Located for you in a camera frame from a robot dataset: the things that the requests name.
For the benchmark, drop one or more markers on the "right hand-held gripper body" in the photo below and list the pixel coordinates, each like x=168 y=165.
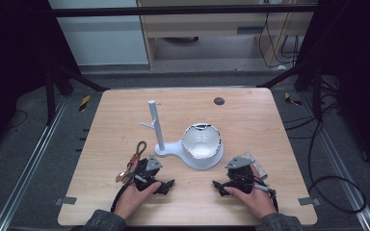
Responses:
x=239 y=176

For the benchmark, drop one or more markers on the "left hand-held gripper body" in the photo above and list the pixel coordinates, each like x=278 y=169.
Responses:
x=147 y=174

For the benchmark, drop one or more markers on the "grey patterned wallet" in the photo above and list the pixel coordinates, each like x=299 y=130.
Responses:
x=259 y=170

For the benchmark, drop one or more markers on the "white stand with hook post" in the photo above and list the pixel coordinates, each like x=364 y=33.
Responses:
x=172 y=150

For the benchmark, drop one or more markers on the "white bowl with silver rim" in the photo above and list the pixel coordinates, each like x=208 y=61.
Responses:
x=202 y=144

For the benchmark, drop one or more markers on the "person's left hand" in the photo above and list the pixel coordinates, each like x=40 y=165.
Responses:
x=131 y=200

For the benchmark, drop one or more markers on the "person's right hand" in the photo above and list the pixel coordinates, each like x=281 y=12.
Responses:
x=260 y=200

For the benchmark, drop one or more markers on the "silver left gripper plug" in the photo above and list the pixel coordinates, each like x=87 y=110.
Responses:
x=140 y=178

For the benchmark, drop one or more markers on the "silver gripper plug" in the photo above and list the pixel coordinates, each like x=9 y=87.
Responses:
x=140 y=178
x=263 y=188

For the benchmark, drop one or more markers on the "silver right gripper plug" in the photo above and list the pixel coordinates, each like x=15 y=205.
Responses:
x=263 y=188

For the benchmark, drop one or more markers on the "grey tape piece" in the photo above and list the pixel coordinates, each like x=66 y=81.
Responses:
x=66 y=200
x=309 y=201

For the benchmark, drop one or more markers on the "grey round table grommet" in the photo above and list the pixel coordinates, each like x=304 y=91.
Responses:
x=219 y=101

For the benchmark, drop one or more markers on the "yellow black striped tape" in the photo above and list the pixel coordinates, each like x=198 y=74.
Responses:
x=84 y=103
x=291 y=99

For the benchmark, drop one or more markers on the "black metal stand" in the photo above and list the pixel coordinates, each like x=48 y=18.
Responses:
x=50 y=96
x=317 y=96

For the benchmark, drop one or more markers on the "white cabinet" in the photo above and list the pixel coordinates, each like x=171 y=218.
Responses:
x=102 y=38

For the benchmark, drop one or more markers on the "wooden desk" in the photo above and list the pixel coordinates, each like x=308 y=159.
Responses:
x=205 y=25

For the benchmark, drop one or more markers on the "black horizontal bar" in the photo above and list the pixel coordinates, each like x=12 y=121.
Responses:
x=173 y=10

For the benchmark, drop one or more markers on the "aluminium floor rail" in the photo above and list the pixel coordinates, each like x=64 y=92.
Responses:
x=343 y=179
x=29 y=166

